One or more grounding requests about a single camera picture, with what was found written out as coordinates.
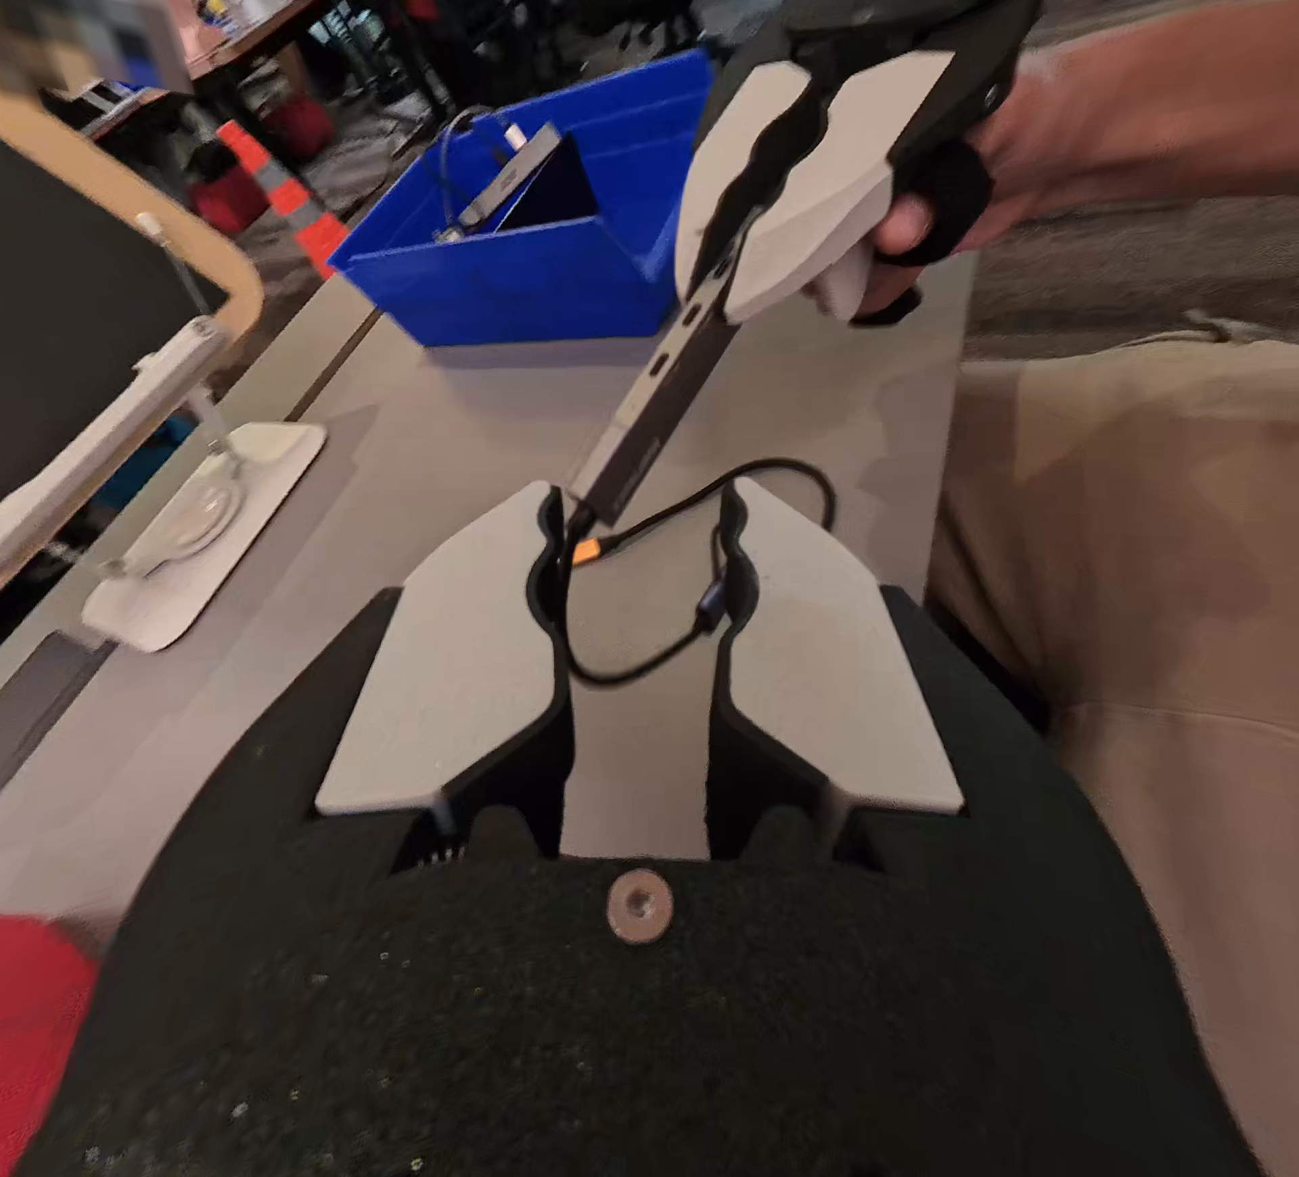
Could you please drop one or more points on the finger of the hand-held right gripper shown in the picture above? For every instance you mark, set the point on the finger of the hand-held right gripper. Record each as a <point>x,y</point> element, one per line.
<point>842,172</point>
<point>727,143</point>

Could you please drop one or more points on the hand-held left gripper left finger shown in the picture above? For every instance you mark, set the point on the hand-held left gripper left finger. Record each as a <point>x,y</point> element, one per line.
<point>457,669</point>

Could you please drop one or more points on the person's right forearm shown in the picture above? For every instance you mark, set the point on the person's right forearm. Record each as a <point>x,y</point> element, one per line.
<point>1207,103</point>

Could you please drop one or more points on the black wood-rimmed board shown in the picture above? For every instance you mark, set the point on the black wood-rimmed board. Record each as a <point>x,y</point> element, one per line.
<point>71,316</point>

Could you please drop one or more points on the white board bracket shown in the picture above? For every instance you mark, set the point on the white board bracket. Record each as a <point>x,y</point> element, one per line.
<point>113,426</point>

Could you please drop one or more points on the dark grey usb hub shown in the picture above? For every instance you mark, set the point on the dark grey usb hub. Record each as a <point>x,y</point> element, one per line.
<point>659,395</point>

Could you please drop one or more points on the blue plastic bin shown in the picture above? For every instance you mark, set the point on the blue plastic bin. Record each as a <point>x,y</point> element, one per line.
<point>528,293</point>

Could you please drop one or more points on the cluttered wooden table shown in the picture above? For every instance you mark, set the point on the cluttered wooden table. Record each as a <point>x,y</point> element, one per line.
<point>274,20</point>

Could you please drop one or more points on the orange traffic cone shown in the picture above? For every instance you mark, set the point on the orange traffic cone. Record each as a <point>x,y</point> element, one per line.
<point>290,196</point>

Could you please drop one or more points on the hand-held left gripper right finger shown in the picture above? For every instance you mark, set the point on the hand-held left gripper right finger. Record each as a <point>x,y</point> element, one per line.
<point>834,680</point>

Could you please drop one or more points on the person's right hand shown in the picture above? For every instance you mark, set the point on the person's right hand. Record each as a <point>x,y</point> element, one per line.
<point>1047,143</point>

